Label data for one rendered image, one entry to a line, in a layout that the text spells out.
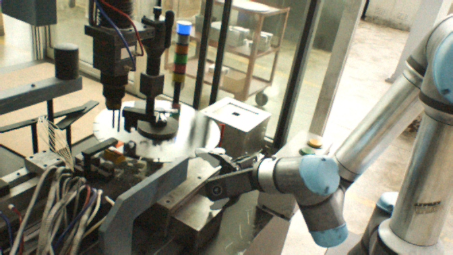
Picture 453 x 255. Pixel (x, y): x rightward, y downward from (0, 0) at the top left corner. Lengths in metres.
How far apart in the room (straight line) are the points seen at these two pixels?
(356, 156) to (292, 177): 0.16
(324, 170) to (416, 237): 0.20
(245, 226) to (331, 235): 0.33
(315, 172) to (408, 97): 0.23
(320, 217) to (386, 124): 0.22
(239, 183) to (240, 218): 0.28
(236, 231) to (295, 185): 0.34
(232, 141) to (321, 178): 0.56
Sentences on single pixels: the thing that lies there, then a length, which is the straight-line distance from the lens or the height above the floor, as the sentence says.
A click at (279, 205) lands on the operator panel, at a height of 0.79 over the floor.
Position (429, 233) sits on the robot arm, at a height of 1.03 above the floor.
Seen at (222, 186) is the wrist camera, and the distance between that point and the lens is 0.84.
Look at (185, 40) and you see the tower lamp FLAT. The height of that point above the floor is 1.11.
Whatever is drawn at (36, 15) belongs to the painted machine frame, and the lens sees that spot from 0.86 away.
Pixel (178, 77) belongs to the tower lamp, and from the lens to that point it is 1.30.
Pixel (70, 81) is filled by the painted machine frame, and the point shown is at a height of 1.04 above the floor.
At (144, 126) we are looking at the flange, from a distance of 1.04.
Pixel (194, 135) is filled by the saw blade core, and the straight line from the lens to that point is 1.04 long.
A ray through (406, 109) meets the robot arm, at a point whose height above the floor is 1.20.
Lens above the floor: 1.46
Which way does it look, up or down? 28 degrees down
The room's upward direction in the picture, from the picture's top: 10 degrees clockwise
